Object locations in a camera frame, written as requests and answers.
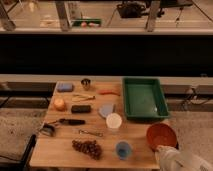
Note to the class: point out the red plastic bowl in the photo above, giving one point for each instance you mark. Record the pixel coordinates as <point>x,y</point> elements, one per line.
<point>160,134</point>

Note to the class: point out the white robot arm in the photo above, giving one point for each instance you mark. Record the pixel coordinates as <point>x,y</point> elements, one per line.
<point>171,159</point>

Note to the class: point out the small metal cup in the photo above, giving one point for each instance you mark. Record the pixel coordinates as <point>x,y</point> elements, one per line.
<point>86,84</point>

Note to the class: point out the light blue cloth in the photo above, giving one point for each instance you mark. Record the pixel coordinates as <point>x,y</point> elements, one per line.
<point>106,109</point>

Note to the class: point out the white plastic cup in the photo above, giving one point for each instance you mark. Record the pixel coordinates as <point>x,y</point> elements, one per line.
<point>113,122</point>

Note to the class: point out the blue sponge block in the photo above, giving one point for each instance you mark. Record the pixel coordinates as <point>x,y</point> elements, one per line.
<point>64,87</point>

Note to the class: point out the green plastic tray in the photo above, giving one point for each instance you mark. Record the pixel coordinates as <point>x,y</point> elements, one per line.
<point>143,99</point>

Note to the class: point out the orange apple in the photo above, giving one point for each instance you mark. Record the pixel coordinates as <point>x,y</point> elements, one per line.
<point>59,104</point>

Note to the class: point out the metal key tool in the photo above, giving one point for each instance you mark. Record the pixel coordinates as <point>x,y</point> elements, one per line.
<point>90,133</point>

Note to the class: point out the bunch of dark grapes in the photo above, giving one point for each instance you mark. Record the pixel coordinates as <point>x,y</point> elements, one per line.
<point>91,148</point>

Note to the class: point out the blue plastic cup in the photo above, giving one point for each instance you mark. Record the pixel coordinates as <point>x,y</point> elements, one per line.
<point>123,150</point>

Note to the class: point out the black chair back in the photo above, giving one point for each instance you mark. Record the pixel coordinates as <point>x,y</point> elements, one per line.
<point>29,147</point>

